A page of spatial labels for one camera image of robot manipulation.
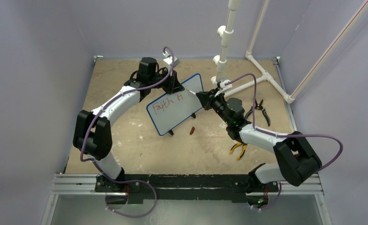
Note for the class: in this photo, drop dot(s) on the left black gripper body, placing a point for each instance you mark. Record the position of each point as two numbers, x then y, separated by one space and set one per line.
158 78

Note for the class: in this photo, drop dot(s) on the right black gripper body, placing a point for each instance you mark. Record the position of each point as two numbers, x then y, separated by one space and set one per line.
218 103

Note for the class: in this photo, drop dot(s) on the blue framed whiteboard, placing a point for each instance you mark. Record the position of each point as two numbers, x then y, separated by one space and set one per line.
170 110

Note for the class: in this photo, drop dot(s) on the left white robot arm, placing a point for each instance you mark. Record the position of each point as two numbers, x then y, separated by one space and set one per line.
93 134

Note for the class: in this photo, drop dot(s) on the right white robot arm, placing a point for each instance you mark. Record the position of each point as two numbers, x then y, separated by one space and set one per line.
296 159

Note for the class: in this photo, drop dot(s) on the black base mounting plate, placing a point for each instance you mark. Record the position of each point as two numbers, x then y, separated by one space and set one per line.
237 188

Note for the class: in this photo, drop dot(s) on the white pipe with red stripe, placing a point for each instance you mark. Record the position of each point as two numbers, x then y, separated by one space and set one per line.
345 31

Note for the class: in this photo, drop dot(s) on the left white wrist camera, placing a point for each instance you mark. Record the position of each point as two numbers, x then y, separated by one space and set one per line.
169 60

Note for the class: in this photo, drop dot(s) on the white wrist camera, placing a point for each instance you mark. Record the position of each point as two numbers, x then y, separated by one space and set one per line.
169 60
222 86

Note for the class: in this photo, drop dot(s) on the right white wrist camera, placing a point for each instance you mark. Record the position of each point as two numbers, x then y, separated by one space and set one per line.
222 86

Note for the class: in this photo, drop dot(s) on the black handled pliers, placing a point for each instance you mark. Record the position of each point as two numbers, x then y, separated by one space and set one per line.
259 106

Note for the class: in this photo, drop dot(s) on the aluminium rail frame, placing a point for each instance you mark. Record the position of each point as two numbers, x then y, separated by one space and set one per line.
152 141

